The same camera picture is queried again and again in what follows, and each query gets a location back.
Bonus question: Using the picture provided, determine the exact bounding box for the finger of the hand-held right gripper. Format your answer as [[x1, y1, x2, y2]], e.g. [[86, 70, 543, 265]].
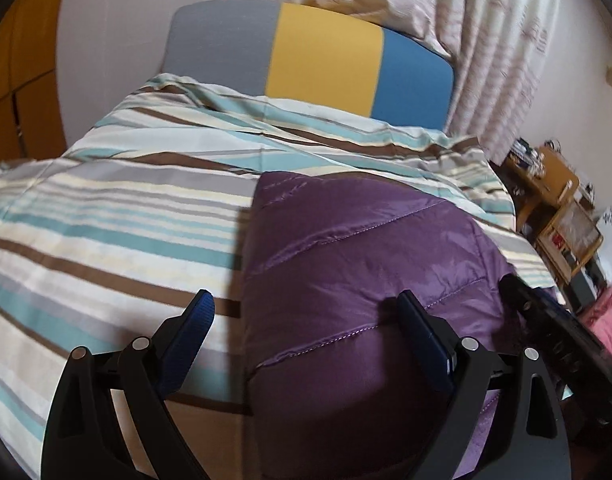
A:
[[501, 272, 537, 321]]

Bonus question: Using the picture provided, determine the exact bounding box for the grey yellow blue headboard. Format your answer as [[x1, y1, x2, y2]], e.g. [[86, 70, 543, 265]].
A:
[[158, 0, 457, 133]]

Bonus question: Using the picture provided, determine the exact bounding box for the pink cloth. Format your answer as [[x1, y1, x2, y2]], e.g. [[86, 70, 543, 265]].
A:
[[580, 275, 612, 333]]

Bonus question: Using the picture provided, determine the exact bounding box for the white floral curtain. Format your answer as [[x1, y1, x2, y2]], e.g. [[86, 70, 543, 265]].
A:
[[226, 0, 564, 163]]

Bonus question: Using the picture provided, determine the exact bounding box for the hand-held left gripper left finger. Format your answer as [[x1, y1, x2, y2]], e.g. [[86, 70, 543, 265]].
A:
[[40, 290, 217, 480]]

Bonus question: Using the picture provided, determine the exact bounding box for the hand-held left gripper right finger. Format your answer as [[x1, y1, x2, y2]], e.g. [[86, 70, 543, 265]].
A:
[[396, 290, 572, 480]]

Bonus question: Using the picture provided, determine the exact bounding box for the wooden shelf unit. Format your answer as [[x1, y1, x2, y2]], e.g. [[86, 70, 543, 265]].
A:
[[501, 140, 607, 286]]

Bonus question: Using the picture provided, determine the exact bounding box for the wooden wardrobe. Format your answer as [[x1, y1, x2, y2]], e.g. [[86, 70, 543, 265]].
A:
[[0, 0, 74, 161]]

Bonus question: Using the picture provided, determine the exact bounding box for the striped duvet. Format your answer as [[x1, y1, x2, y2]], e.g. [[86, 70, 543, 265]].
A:
[[0, 73, 554, 480]]

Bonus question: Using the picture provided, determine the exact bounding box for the purple quilted jacket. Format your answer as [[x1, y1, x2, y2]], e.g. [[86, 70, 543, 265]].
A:
[[243, 171, 562, 480]]

